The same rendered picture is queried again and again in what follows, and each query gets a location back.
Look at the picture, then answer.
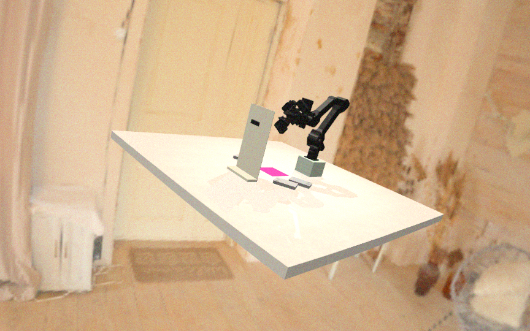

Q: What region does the pink flat square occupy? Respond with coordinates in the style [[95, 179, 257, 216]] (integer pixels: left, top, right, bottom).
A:
[[260, 167, 289, 177]]

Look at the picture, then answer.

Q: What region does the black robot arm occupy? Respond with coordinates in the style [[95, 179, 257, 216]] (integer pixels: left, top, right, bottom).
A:
[[282, 96, 350, 161]]

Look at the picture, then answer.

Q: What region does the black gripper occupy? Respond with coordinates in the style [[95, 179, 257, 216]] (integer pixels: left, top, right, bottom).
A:
[[274, 99, 308, 134]]

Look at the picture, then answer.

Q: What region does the beige panel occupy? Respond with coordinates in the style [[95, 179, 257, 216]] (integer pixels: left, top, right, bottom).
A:
[[227, 103, 275, 182]]

